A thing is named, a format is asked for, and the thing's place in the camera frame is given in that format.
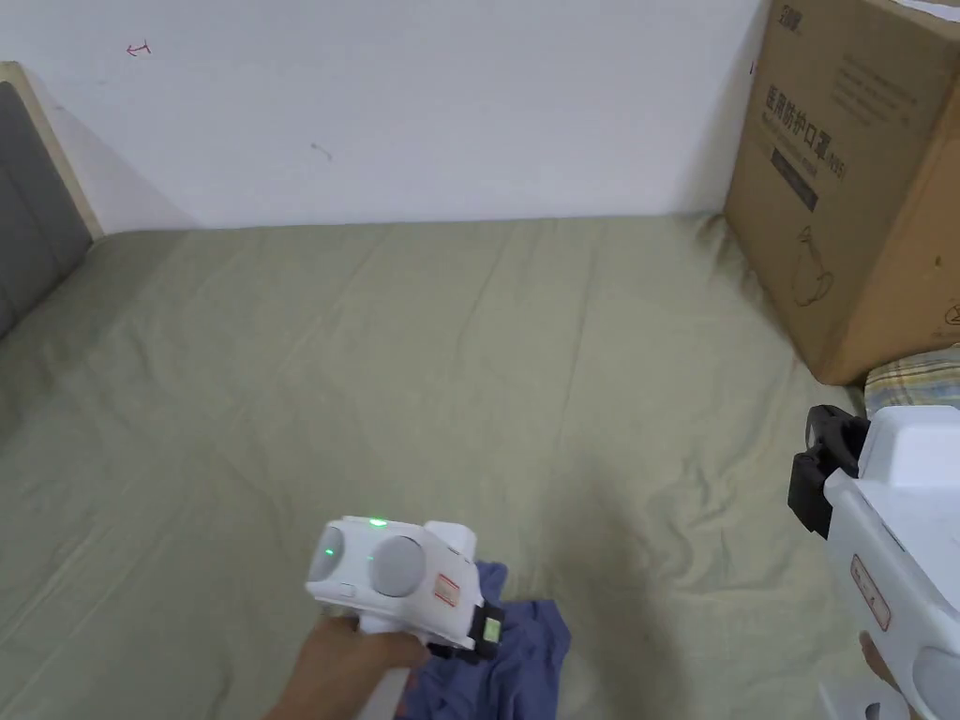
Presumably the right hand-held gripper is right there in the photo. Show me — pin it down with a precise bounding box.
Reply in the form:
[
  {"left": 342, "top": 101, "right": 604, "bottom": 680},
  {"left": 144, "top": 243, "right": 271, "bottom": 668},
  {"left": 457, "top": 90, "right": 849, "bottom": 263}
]
[{"left": 787, "top": 404, "right": 960, "bottom": 720}]

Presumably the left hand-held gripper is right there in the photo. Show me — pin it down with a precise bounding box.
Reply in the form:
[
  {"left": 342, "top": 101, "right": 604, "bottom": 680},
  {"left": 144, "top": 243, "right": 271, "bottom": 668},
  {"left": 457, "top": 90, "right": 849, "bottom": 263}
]
[{"left": 303, "top": 515, "right": 505, "bottom": 720}]

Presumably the blue garment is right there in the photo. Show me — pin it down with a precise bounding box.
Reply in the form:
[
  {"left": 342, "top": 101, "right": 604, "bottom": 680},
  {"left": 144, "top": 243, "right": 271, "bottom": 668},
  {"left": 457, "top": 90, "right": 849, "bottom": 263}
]
[{"left": 396, "top": 558, "right": 573, "bottom": 720}]

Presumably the person's left hand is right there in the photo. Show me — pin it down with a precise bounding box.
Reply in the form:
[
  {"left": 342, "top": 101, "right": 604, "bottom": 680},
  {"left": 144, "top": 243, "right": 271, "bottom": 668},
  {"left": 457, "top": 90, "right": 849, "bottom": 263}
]
[{"left": 257, "top": 613, "right": 434, "bottom": 720}]

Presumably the person's right hand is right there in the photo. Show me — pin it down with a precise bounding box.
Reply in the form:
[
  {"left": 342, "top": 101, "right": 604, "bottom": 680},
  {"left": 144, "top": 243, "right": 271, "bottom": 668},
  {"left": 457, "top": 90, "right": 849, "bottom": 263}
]
[{"left": 857, "top": 629, "right": 893, "bottom": 702}]

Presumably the plaid pillow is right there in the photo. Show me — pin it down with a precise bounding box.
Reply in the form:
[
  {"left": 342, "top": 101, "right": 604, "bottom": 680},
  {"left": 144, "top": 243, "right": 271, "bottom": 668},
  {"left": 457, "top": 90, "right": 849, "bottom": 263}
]
[{"left": 863, "top": 347, "right": 960, "bottom": 416}]

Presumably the brown cardboard carton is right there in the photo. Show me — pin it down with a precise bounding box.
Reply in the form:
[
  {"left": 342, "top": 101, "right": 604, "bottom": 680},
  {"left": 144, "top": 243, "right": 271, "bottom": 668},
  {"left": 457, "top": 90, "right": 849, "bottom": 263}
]
[{"left": 721, "top": 0, "right": 960, "bottom": 387}]

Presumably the bed with pale green sheet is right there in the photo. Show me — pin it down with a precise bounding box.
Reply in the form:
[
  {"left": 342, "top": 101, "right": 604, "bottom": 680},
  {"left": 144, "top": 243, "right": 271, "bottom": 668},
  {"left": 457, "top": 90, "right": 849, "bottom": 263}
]
[{"left": 0, "top": 212, "right": 886, "bottom": 720}]

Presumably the grey padded headboard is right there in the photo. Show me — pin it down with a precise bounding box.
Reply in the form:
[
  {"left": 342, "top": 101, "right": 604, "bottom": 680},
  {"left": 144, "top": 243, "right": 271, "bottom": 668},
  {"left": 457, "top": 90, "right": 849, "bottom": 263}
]
[{"left": 0, "top": 61, "right": 105, "bottom": 340}]

